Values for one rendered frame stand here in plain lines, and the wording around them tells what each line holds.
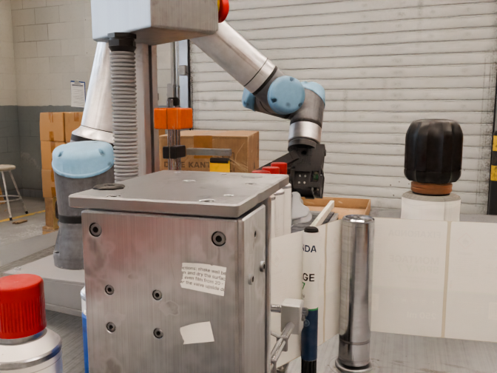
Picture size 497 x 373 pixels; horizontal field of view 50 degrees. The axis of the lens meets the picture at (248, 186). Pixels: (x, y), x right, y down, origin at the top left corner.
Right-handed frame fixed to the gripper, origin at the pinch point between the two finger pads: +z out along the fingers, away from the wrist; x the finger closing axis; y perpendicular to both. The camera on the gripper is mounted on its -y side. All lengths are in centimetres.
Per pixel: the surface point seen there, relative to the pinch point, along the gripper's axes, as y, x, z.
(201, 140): -27.1, 9.0, -25.3
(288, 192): 2.6, -12.2, -3.8
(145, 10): -5, -65, -6
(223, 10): 1, -57, -12
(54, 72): -399, 373, -293
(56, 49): -393, 359, -316
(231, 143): -19.3, 10.5, -25.4
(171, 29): -2, -62, -5
